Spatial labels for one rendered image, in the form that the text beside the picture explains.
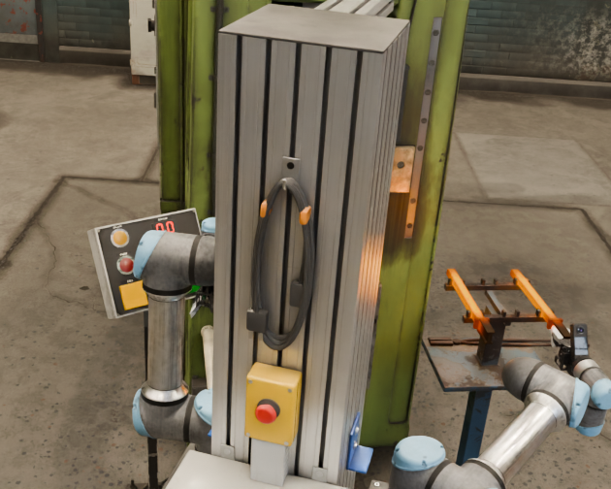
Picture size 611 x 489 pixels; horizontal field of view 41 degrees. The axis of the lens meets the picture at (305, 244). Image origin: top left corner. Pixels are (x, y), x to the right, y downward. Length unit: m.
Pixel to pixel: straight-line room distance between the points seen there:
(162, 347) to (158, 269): 0.21
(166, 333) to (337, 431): 0.61
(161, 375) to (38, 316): 2.46
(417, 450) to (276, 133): 0.95
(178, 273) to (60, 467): 1.75
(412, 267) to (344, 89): 1.94
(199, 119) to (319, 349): 1.45
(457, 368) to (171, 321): 1.27
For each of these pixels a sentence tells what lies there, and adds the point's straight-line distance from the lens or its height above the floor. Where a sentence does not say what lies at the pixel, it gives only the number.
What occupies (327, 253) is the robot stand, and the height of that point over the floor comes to 1.70.
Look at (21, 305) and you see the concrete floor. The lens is 4.52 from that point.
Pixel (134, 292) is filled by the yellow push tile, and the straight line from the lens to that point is 2.53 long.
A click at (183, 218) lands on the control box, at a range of 2.62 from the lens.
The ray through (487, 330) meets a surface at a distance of 2.59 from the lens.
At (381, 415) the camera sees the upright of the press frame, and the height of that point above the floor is 0.18.
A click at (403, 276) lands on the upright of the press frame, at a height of 0.84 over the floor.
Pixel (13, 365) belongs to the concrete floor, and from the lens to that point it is 4.07.
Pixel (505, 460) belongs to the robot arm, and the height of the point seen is 1.04.
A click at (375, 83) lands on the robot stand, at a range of 1.19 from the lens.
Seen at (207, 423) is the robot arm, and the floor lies 1.02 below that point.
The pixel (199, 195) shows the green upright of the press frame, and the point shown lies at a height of 1.17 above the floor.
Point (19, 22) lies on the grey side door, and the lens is 9.16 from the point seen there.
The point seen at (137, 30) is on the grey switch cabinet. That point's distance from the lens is 8.17.
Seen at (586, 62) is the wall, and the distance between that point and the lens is 9.18.
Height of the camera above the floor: 2.29
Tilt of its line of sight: 27 degrees down
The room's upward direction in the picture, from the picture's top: 4 degrees clockwise
